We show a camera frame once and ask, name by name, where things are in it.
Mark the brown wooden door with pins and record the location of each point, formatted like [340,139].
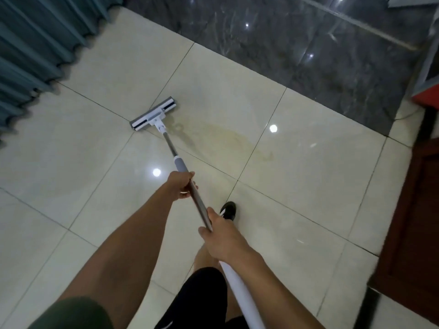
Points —
[411,229]

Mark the person's left forearm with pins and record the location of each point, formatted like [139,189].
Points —
[130,243]

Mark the green shirt sleeve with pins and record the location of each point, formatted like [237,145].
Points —
[72,315]

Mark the black shorts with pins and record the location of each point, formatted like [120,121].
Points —
[202,298]

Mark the person's right thumb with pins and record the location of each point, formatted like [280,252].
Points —
[213,217]

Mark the person's right forearm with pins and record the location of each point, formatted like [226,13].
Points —
[274,294]

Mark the person's left thumb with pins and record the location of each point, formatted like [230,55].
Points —
[187,174]

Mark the red box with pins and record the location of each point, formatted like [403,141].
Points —
[428,97]

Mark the person's left hand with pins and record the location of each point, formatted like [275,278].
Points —
[179,186]

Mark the teal pleated curtain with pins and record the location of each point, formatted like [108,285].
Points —
[34,47]

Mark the grey and white mop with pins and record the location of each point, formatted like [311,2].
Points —
[170,144]

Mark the person's bare leg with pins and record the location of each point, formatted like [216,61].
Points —
[204,258]

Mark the black shoe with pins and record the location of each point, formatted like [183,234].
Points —
[229,209]

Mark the person's right hand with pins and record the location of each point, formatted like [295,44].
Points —
[226,241]

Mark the white metal frame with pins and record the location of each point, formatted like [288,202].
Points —
[425,65]

